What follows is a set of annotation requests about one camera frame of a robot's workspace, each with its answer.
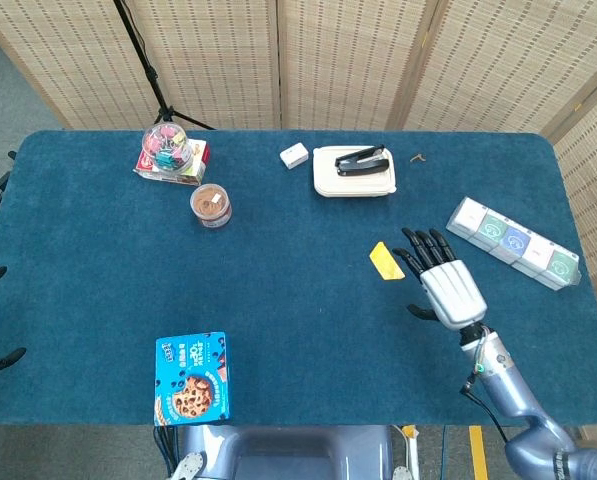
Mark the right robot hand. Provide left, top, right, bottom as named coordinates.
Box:
left=392, top=227, right=489, bottom=331

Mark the yellow small packet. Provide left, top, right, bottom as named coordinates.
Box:
left=368, top=241, right=407, bottom=282

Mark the row of small tea boxes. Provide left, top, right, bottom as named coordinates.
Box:
left=445, top=196, right=583, bottom=292

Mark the beige lunch box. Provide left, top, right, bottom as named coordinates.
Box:
left=311, top=145, right=398, bottom=199

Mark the black stapler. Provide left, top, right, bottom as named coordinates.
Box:
left=334, top=145, right=391, bottom=177

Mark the small white box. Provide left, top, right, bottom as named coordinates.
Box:
left=279, top=142, right=310, bottom=170

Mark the blue cookie box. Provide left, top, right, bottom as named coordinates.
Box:
left=153, top=330, right=232, bottom=427

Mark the red and green flat box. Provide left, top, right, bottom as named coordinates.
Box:
left=132, top=137, right=211, bottom=187

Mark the blue-grey robot torso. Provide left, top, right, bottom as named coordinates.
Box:
left=170, top=424, right=419, bottom=480

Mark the clear jar of binder clips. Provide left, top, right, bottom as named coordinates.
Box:
left=142, top=121, right=195, bottom=175

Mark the brown spread jar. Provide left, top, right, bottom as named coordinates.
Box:
left=189, top=183, right=233, bottom=230

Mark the black tripod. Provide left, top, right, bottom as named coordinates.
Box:
left=111, top=0, right=216, bottom=132

